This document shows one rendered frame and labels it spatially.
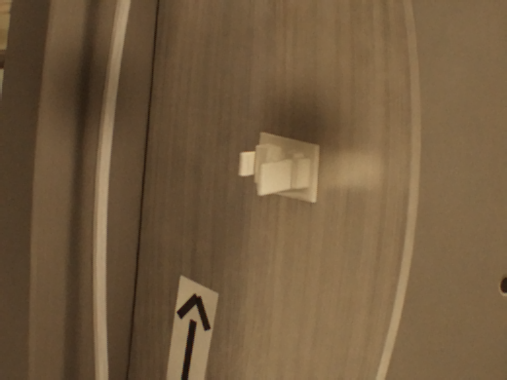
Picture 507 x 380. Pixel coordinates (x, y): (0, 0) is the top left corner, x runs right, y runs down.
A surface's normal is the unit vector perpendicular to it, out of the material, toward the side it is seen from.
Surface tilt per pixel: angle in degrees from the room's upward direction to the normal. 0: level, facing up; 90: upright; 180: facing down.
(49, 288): 96
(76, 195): 93
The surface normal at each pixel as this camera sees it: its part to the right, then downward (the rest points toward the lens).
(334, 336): -0.71, 0.07
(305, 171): 0.70, 0.16
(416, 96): 0.00, 0.13
